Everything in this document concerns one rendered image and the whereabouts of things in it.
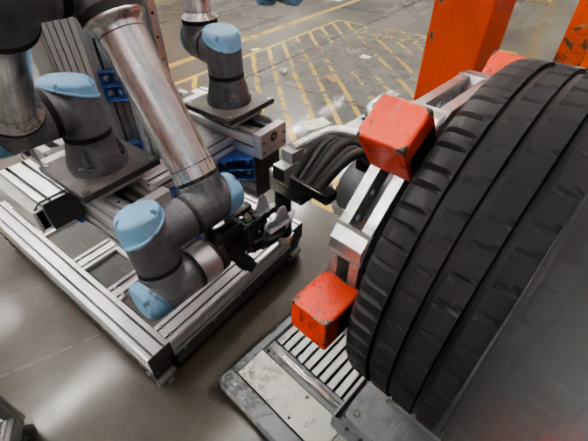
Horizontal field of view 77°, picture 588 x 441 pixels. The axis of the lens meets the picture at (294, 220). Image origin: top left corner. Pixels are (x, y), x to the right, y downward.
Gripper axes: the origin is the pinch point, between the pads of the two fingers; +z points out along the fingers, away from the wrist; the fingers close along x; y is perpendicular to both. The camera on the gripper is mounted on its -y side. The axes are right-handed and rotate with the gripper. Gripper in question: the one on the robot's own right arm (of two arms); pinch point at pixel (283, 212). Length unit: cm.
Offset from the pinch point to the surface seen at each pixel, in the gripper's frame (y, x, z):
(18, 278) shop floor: -84, 128, -45
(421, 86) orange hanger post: 9, 1, 65
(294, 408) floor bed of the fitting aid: -75, -10, -7
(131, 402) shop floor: -83, 37, -41
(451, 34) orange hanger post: 24, -4, 64
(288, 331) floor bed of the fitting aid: -77, 11, 14
